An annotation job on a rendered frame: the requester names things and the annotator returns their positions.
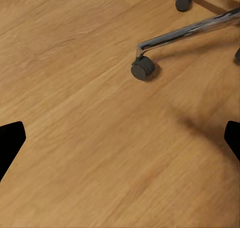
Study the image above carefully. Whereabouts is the swivel chair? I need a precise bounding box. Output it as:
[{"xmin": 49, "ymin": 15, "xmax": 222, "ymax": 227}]
[{"xmin": 131, "ymin": 0, "xmax": 240, "ymax": 81}]

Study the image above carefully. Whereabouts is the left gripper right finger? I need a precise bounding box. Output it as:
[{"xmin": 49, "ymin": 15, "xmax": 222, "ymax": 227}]
[{"xmin": 224, "ymin": 121, "xmax": 240, "ymax": 161}]

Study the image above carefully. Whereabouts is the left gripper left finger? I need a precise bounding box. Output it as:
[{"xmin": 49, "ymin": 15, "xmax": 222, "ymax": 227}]
[{"xmin": 0, "ymin": 121, "xmax": 26, "ymax": 181}]

